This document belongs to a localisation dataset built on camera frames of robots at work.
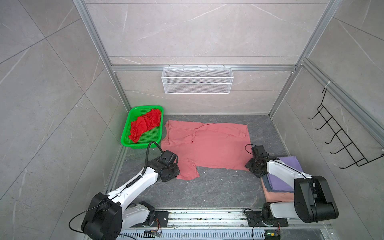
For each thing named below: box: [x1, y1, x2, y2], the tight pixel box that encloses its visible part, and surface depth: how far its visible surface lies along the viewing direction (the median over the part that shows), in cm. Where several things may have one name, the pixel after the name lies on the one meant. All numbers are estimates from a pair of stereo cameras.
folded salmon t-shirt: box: [260, 177, 295, 203], surface depth 81 cm
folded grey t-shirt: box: [262, 173, 275, 192], surface depth 81 cm
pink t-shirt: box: [161, 119, 253, 180], surface depth 103 cm
